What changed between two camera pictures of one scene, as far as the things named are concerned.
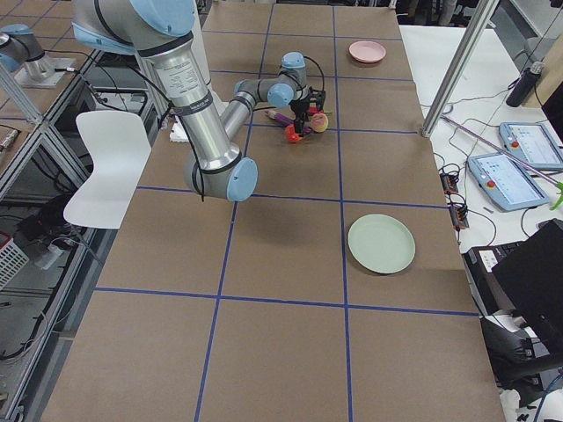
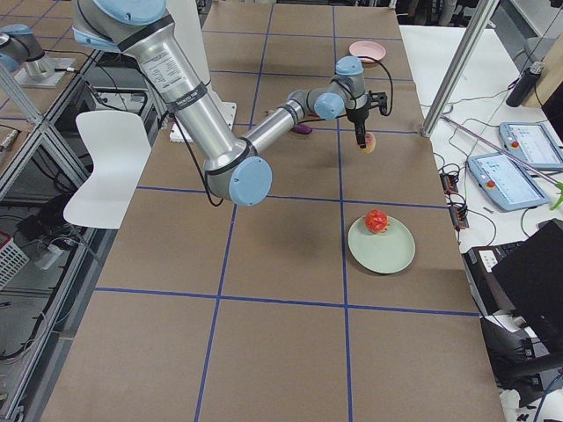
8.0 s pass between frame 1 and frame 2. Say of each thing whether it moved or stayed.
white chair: stayed
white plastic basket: stayed
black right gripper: moved
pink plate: stayed
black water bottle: stayed
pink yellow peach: moved
